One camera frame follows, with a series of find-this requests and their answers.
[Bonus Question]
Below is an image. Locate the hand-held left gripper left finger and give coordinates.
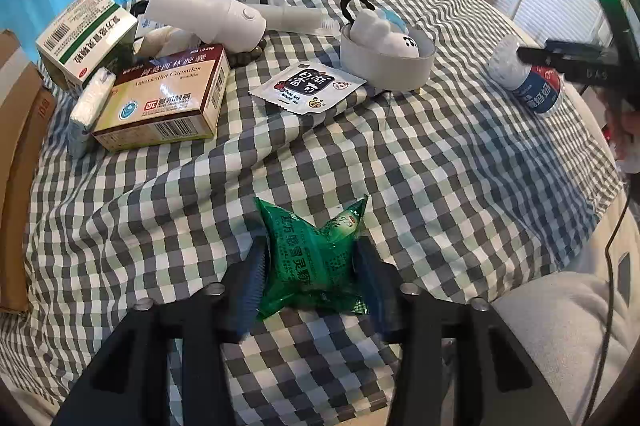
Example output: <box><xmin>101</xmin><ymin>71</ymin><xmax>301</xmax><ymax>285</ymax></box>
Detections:
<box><xmin>52</xmin><ymin>233</ymin><xmax>273</xmax><ymax>426</ymax></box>

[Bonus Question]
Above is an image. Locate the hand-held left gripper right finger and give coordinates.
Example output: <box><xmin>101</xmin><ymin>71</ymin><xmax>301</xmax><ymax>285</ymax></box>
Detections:
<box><xmin>352</xmin><ymin>236</ymin><xmax>571</xmax><ymax>426</ymax></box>

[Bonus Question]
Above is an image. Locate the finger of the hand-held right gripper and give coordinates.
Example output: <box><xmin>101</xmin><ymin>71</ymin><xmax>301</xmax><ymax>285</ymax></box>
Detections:
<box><xmin>517</xmin><ymin>40</ymin><xmax>608</xmax><ymax>82</ymax></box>

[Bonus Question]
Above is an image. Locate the small blue label bottle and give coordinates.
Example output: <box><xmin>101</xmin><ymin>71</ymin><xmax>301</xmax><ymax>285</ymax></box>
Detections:
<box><xmin>487</xmin><ymin>35</ymin><xmax>566</xmax><ymax>119</ymax></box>

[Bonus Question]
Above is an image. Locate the green medicine sachet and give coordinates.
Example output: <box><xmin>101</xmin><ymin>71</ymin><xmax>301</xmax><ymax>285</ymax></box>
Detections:
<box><xmin>255</xmin><ymin>195</ymin><xmax>373</xmax><ymax>321</ymax></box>

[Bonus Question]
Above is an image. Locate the white round bowl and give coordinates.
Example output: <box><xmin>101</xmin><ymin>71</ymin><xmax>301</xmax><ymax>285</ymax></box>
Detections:
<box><xmin>340</xmin><ymin>23</ymin><xmax>436</xmax><ymax>92</ymax></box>

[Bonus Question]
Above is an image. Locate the brown white medicine box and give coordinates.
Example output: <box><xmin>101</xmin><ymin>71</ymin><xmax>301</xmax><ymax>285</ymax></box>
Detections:
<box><xmin>91</xmin><ymin>44</ymin><xmax>231</xmax><ymax>152</ymax></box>

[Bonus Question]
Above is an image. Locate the white snack packet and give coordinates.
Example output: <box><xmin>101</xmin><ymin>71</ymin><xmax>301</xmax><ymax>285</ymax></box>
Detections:
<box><xmin>248</xmin><ymin>62</ymin><xmax>368</xmax><ymax>112</ymax></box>

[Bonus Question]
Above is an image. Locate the white plush toy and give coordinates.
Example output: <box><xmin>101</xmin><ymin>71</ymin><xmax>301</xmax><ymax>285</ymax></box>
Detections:
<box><xmin>349</xmin><ymin>8</ymin><xmax>431</xmax><ymax>58</ymax></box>

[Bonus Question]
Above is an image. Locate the white tissue pack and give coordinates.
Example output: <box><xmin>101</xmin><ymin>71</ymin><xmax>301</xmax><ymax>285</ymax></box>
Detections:
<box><xmin>67</xmin><ymin>67</ymin><xmax>117</xmax><ymax>157</ymax></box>

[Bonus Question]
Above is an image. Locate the white cylindrical handheld device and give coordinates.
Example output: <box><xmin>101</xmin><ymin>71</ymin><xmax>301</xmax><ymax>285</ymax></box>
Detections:
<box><xmin>144</xmin><ymin>0</ymin><xmax>338</xmax><ymax>57</ymax></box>

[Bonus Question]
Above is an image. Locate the brown cardboard box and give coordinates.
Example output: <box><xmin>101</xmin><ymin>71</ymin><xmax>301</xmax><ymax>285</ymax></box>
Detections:
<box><xmin>0</xmin><ymin>28</ymin><xmax>57</xmax><ymax>314</ymax></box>

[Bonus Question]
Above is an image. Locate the green white medicine box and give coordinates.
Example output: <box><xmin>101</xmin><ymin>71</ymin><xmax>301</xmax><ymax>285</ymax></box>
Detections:
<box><xmin>35</xmin><ymin>0</ymin><xmax>139</xmax><ymax>93</ymax></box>

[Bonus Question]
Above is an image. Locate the grey white checkered cloth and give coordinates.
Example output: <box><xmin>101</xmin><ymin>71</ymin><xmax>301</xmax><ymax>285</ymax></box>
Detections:
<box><xmin>0</xmin><ymin>0</ymin><xmax>626</xmax><ymax>426</ymax></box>

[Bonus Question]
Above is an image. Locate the black cable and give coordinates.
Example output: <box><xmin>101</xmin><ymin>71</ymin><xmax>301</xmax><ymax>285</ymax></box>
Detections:
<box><xmin>585</xmin><ymin>186</ymin><xmax>633</xmax><ymax>417</ymax></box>

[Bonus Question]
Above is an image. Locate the brown bead bracelet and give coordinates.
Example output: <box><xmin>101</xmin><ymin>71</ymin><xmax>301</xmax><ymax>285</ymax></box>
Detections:
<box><xmin>227</xmin><ymin>43</ymin><xmax>263</xmax><ymax>67</ymax></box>

